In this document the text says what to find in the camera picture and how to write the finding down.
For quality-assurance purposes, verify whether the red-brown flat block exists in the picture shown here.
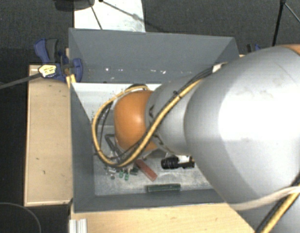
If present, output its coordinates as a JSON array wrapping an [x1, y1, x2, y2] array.
[[136, 159, 158, 182]]

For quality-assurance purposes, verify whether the black cylinder on white bracket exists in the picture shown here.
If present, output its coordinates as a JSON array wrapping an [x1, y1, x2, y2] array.
[[160, 155, 196, 170]]

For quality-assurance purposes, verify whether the grey metal bin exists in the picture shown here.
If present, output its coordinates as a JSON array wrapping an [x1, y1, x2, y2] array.
[[67, 27, 240, 213]]

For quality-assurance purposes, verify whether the dark green flat block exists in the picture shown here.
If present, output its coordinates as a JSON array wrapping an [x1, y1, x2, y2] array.
[[146, 183, 182, 193]]

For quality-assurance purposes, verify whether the pale wood board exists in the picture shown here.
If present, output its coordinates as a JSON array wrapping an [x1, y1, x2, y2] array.
[[24, 64, 74, 207]]

